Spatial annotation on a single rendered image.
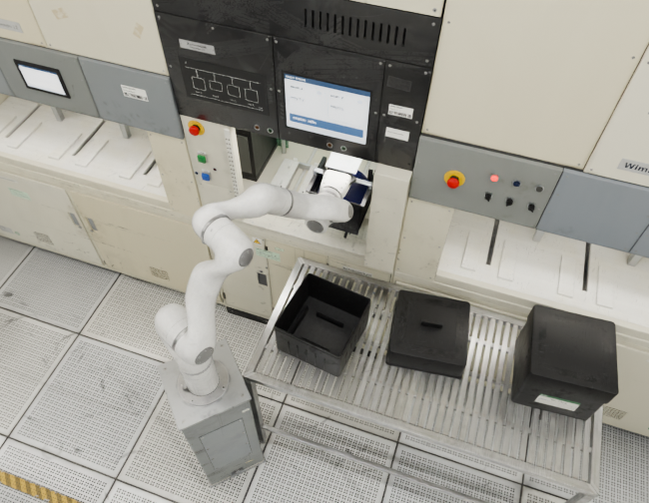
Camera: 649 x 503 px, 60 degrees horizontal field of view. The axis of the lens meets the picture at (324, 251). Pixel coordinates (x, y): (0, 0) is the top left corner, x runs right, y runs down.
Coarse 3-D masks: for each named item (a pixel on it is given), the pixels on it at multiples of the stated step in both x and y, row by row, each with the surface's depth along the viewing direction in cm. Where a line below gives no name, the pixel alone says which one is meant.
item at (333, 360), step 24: (312, 288) 229; (336, 288) 220; (288, 312) 216; (312, 312) 229; (336, 312) 230; (360, 312) 225; (288, 336) 207; (312, 336) 223; (336, 336) 223; (312, 360) 213; (336, 360) 203
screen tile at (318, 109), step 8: (296, 88) 179; (304, 88) 178; (312, 88) 177; (304, 96) 180; (312, 96) 179; (320, 96) 178; (296, 104) 184; (304, 104) 183; (320, 104) 181; (304, 112) 186; (312, 112) 184; (320, 112) 183
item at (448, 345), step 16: (400, 304) 221; (416, 304) 221; (432, 304) 222; (448, 304) 222; (464, 304) 222; (400, 320) 217; (416, 320) 217; (432, 320) 214; (448, 320) 217; (464, 320) 217; (400, 336) 213; (416, 336) 213; (432, 336) 213; (448, 336) 213; (464, 336) 213; (400, 352) 209; (416, 352) 209; (432, 352) 209; (448, 352) 209; (464, 352) 209; (416, 368) 215; (432, 368) 212; (448, 368) 210
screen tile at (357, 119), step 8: (328, 96) 177; (336, 96) 176; (344, 96) 175; (328, 104) 180; (336, 104) 178; (344, 104) 177; (352, 104) 176; (328, 112) 182; (336, 112) 181; (344, 112) 180; (360, 112) 178; (336, 120) 184; (344, 120) 182; (352, 120) 181; (360, 120) 180
